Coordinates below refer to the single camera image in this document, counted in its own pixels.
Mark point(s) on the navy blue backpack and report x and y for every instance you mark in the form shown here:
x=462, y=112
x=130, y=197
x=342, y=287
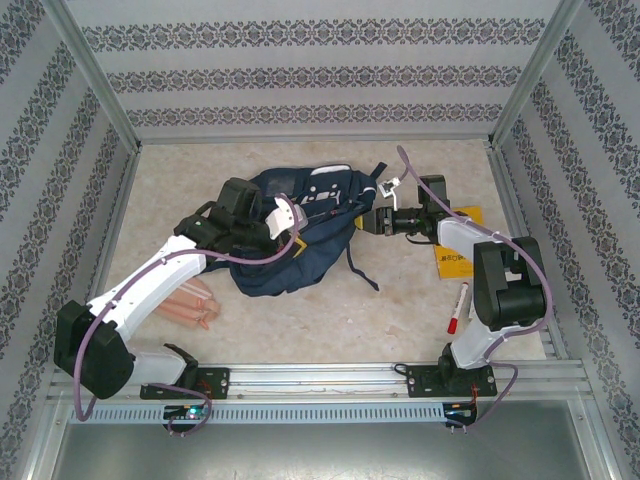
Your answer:
x=320, y=245

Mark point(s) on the yellow book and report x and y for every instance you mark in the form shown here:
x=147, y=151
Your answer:
x=452, y=267

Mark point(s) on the pink pencil case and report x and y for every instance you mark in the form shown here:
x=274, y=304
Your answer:
x=195, y=310

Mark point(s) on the white marker with red cap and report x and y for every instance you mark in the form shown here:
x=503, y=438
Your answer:
x=457, y=310

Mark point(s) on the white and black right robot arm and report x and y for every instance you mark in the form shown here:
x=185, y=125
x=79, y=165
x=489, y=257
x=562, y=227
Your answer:
x=510, y=300

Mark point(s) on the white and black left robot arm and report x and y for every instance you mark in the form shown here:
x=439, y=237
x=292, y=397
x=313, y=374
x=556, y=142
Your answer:
x=150, y=285

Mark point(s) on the small circuit board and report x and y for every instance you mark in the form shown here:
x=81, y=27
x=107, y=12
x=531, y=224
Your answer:
x=192, y=412
x=457, y=412

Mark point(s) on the grey metal sheet panel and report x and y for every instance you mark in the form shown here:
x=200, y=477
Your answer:
x=320, y=455

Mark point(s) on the long aluminium frame bar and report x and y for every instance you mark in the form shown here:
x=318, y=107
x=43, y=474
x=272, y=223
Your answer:
x=425, y=139

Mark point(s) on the aluminium frame side bar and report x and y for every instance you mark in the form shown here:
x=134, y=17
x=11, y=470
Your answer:
x=108, y=250
x=506, y=175

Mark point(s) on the aluminium mounting rail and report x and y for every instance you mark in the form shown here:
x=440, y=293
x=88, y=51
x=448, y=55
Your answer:
x=310, y=375

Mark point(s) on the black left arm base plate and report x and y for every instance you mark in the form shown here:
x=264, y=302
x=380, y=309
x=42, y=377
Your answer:
x=215, y=382

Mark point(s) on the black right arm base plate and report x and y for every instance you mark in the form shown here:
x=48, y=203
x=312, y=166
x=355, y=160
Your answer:
x=420, y=382

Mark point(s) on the aluminium frame post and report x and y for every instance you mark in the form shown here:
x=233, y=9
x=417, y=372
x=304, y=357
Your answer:
x=94, y=75
x=535, y=75

